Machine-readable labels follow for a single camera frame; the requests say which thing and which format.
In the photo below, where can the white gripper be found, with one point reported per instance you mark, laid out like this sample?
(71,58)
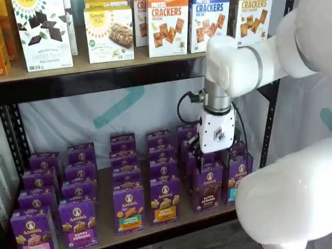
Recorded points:
(218,129)

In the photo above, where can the purple Annie's box brown patch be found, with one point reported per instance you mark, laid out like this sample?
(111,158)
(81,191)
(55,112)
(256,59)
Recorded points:
(207,192)
(185,131)
(183,147)
(189,168)

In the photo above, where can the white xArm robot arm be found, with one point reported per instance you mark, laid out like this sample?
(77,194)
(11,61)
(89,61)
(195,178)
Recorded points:
(233,64)

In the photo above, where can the purple Annie's box teal patch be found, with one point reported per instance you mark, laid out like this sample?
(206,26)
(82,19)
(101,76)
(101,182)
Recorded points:
(240,147)
(233,176)
(247,158)

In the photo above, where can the purple Annie's box yellow patch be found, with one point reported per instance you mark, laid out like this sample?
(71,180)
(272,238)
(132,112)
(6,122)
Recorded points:
(162,154)
(163,169)
(158,140)

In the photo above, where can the purple box white label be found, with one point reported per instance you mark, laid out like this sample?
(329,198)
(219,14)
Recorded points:
(164,202)

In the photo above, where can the purple Annie's box green patch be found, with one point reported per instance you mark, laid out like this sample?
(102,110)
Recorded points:
(124,160)
(123,142)
(127,177)
(128,207)

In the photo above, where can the purple Annie's box magenta patch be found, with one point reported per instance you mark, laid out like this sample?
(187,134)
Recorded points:
(80,172)
(77,190)
(77,223)
(81,154)

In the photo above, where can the orange pretzel crackers box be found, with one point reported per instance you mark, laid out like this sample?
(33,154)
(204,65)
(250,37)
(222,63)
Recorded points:
(168,31)
(140,26)

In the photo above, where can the blue pretzel crackers box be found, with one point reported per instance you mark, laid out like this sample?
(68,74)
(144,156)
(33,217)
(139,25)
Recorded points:
(207,20)

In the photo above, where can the gold pretzel crackers box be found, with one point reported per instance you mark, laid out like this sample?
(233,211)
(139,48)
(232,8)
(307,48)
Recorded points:
(254,20)

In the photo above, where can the Simple Mills bar box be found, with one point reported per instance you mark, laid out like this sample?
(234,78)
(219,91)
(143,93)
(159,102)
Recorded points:
(103,3)
(109,39)

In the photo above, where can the purple Annie's box pink patch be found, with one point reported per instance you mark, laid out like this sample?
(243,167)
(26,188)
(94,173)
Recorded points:
(36,199)
(44,162)
(39,180)
(31,230)

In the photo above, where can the white Sweet Thins box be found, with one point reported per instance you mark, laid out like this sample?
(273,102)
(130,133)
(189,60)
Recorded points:
(72,31)
(44,39)

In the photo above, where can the orange snack box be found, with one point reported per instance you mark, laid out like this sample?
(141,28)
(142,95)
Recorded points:
(10,31)
(4,62)

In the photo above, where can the white hanging curtain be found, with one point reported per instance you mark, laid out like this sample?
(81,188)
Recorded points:
(298,109)

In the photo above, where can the white backdrop cloth teal logo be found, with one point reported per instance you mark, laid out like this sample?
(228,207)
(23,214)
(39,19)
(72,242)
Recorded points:
(64,124)

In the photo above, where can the black metal shelving rack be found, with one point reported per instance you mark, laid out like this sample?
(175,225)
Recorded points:
(77,85)

